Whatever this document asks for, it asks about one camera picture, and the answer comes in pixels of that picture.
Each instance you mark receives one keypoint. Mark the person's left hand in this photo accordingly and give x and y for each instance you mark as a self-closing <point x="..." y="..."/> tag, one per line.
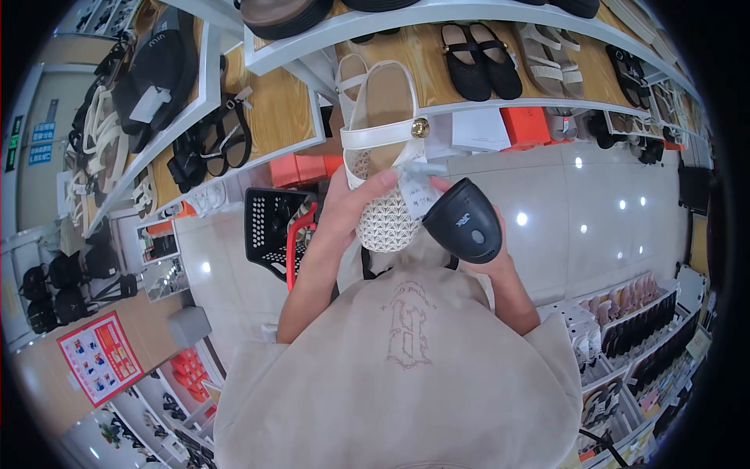
<point x="340" y="214"/>

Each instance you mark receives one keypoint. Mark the person's right hand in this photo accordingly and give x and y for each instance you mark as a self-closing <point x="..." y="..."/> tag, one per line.
<point x="503" y="252"/>

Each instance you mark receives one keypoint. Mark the person's right fingers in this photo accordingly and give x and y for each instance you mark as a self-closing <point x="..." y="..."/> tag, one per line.
<point x="441" y="184"/>

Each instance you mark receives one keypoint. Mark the person's left thumb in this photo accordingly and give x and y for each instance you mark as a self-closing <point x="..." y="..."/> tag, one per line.
<point x="379" y="180"/>

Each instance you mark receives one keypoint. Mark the black handheld barcode scanner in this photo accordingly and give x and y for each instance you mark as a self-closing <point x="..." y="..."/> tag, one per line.
<point x="463" y="223"/>

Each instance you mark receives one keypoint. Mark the white paper price tag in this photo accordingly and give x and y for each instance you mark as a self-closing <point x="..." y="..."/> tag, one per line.
<point x="417" y="196"/>

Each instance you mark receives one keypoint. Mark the full shop shelf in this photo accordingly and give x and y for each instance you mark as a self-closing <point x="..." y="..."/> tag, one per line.
<point x="170" y="410"/>
<point x="176" y="105"/>
<point x="638" y="346"/>
<point x="498" y="58"/>

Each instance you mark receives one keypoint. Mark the person's body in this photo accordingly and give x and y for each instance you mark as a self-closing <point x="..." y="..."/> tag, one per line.
<point x="404" y="375"/>

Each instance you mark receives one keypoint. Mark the floor mirror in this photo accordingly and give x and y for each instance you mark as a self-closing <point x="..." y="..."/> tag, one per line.
<point x="164" y="264"/>

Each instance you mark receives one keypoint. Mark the grey stool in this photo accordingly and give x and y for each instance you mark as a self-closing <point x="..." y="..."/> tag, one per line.
<point x="188" y="325"/>

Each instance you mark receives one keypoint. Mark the rack of black bags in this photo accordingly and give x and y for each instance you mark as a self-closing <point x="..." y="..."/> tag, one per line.
<point x="70" y="287"/>

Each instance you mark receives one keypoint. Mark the red poster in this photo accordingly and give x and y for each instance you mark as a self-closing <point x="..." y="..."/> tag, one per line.
<point x="101" y="359"/>

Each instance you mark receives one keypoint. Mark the grey door with blue signs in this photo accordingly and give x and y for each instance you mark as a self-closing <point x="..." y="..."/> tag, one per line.
<point x="41" y="146"/>

